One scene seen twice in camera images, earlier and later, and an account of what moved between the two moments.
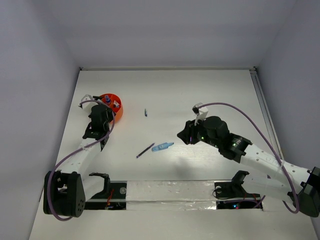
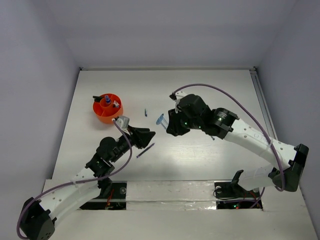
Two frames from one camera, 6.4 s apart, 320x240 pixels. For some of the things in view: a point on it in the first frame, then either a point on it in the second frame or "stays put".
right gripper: [185, 134] → [174, 127]
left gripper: [109, 114] → [145, 135]
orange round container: [114, 102] stays put
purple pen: [145, 150] stays put
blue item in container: [107, 99] stays put
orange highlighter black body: [97, 97] stays put
